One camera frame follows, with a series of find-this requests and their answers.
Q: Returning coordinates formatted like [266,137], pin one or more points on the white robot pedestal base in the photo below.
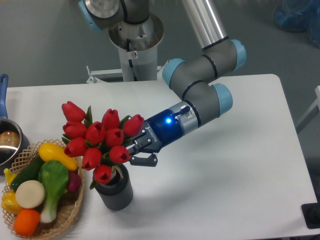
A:
[137,46]

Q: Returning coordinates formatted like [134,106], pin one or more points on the yellow bell pepper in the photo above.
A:
[9,202]

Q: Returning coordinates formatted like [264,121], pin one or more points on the orange fruit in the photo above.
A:
[26,222]

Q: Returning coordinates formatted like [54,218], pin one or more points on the black device at table edge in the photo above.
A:
[311,214]

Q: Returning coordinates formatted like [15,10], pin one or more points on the cream round bun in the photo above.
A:
[30,194]

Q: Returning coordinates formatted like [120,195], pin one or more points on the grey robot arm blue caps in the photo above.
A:
[201,99]

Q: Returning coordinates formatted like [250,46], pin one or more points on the red tulip bouquet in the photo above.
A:
[102,145]

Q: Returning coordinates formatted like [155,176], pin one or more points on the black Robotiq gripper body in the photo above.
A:
[159,131]

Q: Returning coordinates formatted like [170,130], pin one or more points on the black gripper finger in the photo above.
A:
[133,149]
[150,161]

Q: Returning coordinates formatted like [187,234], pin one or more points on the dark grey ribbed vase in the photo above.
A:
[118,193]

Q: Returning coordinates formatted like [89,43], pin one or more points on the yellow squash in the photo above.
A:
[49,151]

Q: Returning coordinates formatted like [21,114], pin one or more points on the green bok choy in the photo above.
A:
[54,177]

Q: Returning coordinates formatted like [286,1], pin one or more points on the white frame at right edge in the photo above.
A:
[310,113]

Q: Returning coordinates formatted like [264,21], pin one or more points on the purple red radish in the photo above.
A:
[74,182]

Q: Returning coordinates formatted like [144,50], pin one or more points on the woven wicker basket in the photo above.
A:
[68,206]

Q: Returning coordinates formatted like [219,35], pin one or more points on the yellow banana tip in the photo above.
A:
[9,176]

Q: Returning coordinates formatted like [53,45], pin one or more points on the steel saucepan blue handle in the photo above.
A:
[12,139]

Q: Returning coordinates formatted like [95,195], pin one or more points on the dark green cucumber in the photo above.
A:
[30,172]

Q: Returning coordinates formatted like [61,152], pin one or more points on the blue plastic bag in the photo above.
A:
[299,16]

